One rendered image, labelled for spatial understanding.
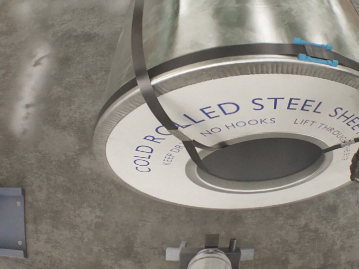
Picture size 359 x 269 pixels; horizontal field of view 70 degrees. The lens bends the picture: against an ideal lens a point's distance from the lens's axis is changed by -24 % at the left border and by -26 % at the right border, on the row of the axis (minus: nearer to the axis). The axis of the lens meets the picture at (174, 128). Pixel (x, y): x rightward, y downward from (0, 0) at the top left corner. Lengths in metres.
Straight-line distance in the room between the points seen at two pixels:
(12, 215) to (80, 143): 0.76
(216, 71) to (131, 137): 0.37
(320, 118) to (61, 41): 2.29
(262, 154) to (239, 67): 0.84
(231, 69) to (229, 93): 0.09
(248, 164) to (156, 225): 0.69
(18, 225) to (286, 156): 1.65
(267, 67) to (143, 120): 0.37
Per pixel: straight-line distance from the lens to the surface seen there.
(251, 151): 1.46
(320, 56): 0.68
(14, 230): 2.09
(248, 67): 0.66
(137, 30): 0.77
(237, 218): 1.89
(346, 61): 0.74
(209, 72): 0.67
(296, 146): 1.41
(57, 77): 2.46
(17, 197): 2.12
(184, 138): 0.80
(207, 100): 0.76
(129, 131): 0.91
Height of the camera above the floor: 1.81
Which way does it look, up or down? 62 degrees down
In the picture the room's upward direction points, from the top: 2 degrees clockwise
